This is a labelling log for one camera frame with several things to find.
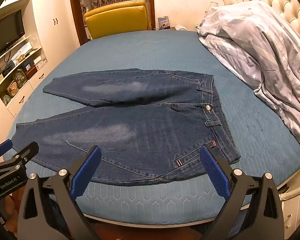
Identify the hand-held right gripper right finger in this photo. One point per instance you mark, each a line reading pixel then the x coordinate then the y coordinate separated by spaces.
pixel 213 172

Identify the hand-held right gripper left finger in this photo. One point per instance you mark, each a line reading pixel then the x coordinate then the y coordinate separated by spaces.
pixel 87 172

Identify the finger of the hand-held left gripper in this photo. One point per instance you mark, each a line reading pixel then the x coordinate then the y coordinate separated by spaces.
pixel 3 147
pixel 27 152

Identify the dark blue denim pants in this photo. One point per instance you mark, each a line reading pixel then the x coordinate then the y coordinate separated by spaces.
pixel 140 130

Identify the brown bag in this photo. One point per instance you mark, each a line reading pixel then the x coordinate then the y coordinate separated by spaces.
pixel 11 87

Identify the clear plastic bag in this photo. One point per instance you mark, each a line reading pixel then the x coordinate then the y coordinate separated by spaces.
pixel 20 78

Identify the dark red box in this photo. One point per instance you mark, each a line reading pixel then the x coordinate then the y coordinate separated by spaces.
pixel 35 73

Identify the dark blue box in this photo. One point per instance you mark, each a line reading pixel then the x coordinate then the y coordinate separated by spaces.
pixel 32 62

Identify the small white box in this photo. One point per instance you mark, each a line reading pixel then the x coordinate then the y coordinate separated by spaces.
pixel 41 62

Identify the cream nightstand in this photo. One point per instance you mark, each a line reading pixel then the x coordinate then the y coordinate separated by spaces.
pixel 297 217

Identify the white flat box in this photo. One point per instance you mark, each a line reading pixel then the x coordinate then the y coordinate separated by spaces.
pixel 22 48

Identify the black television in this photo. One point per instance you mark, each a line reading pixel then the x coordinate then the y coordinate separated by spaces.
pixel 5 35

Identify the cream wardrobe with shelves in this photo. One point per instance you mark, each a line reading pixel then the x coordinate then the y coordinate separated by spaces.
pixel 55 42

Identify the bed with blue quilted cover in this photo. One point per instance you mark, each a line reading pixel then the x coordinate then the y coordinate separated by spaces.
pixel 140 52

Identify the grey star print quilt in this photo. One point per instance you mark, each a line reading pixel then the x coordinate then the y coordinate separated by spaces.
pixel 252 42

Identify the small white object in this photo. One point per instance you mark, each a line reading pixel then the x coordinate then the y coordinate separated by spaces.
pixel 181 27

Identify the yellow armchair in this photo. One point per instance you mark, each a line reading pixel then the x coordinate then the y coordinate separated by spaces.
pixel 115 22

